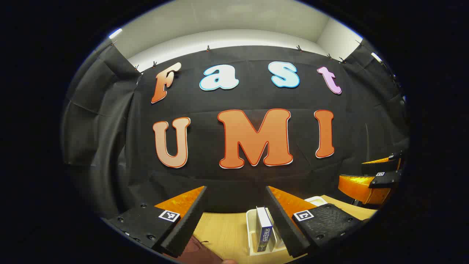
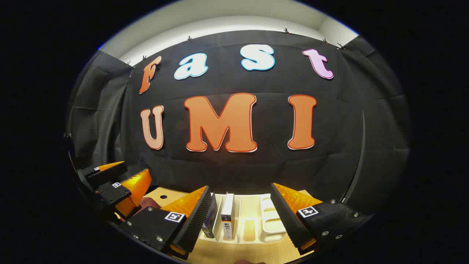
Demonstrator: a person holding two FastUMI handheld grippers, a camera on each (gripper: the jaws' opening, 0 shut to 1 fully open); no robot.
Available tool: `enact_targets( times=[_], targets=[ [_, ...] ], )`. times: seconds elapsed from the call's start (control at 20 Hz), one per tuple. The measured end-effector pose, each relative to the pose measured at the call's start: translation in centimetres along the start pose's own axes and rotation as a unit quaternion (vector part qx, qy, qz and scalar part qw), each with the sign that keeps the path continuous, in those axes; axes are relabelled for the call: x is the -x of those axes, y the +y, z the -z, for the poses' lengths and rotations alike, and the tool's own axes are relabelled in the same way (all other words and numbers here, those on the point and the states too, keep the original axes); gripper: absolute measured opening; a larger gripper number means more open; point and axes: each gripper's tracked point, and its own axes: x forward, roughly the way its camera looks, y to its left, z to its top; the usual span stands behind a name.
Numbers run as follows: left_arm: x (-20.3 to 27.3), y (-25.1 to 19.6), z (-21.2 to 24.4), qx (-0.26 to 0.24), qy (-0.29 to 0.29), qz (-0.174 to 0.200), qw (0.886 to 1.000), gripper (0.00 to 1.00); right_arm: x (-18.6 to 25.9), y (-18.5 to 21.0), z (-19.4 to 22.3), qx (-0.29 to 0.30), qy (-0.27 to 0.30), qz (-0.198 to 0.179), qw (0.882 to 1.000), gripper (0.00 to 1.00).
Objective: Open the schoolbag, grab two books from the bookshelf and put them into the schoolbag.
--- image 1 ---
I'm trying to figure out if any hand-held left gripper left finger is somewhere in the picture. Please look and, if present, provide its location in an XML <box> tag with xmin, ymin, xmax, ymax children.
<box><xmin>101</xmin><ymin>185</ymin><xmax>208</xmax><ymax>258</ymax></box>

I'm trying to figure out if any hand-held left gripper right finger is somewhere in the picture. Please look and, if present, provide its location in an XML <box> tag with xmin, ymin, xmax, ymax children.
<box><xmin>265</xmin><ymin>185</ymin><xmax>371</xmax><ymax>258</ymax></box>

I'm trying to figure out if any blue cover book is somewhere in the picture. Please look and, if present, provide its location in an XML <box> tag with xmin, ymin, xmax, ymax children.
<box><xmin>255</xmin><ymin>206</ymin><xmax>275</xmax><ymax>253</ymax></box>

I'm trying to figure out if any brown red schoolbag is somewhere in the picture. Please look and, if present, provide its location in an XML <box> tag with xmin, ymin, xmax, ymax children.
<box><xmin>165</xmin><ymin>235</ymin><xmax>224</xmax><ymax>264</ymax></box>

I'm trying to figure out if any white plastic bookshelf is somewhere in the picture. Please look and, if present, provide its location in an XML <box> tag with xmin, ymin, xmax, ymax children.
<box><xmin>246</xmin><ymin>195</ymin><xmax>328</xmax><ymax>256</ymax></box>

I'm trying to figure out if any black backdrop cloth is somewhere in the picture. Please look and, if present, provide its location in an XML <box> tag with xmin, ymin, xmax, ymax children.
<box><xmin>60</xmin><ymin>37</ymin><xmax>409</xmax><ymax>224</ymax></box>

